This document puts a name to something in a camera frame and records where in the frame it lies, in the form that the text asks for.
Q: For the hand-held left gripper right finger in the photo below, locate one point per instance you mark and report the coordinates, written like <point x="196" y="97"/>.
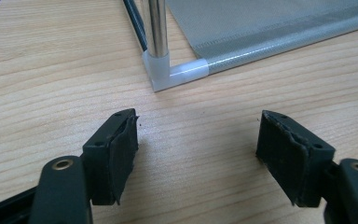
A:
<point x="292" y="155"/>

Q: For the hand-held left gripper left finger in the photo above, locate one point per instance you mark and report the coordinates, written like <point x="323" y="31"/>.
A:
<point x="112" y="161"/>

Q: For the grey two-tier shelf rack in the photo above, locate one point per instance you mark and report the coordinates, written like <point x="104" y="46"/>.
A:
<point x="161" y="31"/>

